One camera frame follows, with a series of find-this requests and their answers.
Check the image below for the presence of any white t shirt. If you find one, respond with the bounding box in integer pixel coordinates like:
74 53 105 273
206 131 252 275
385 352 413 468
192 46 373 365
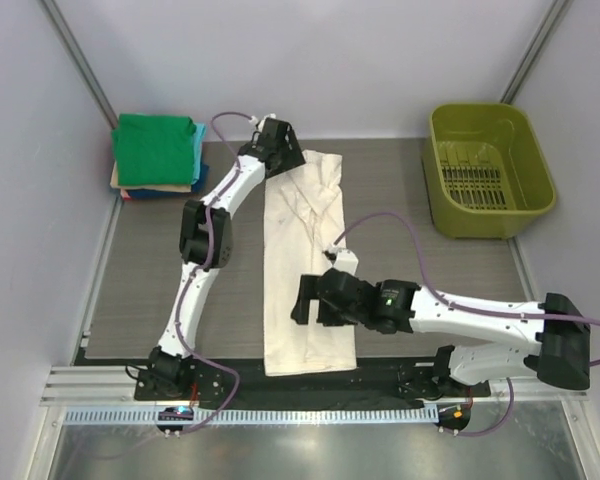
261 148 358 377

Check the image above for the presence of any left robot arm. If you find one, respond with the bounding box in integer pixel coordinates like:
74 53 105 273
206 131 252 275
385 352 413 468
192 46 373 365
136 114 305 400

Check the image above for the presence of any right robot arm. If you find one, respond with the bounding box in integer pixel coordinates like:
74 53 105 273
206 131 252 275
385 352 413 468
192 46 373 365
291 268 590 396

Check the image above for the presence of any light blue folded t shirt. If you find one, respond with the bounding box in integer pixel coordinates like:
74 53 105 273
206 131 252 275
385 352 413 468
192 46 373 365
191 123 207 184

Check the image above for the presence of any green folded t shirt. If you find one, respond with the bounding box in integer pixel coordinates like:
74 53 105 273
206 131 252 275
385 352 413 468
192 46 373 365
111 113 197 187

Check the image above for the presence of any olive green plastic bin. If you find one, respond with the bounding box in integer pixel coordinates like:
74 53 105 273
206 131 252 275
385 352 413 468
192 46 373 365
422 103 557 239

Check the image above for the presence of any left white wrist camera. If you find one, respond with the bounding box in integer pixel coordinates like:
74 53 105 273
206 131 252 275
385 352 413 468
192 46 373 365
248 113 277 130

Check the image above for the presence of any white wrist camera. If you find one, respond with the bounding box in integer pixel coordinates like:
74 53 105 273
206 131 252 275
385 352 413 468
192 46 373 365
248 113 277 130
323 245 359 276

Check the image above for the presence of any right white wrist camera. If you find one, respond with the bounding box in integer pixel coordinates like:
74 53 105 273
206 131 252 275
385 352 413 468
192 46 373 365
323 245 359 276

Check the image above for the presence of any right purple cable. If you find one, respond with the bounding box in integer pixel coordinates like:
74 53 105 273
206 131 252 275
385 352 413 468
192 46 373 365
332 212 600 439

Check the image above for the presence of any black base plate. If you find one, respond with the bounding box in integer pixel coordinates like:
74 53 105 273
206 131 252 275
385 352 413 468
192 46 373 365
134 357 490 404

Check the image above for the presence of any slotted cable duct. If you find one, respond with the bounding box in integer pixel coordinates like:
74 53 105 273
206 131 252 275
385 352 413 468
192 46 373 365
64 404 439 426

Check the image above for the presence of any left corner aluminium post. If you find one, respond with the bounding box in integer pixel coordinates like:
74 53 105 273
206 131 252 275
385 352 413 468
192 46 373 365
38 0 118 129

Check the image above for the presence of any corner aluminium post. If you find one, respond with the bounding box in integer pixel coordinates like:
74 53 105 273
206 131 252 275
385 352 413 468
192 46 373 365
500 0 574 105
38 0 118 129

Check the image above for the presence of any aluminium frame rail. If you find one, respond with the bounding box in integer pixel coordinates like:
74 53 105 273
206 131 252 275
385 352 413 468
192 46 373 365
41 366 589 405

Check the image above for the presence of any right corner aluminium post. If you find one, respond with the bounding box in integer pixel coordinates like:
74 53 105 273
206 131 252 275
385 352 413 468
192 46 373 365
500 0 574 105

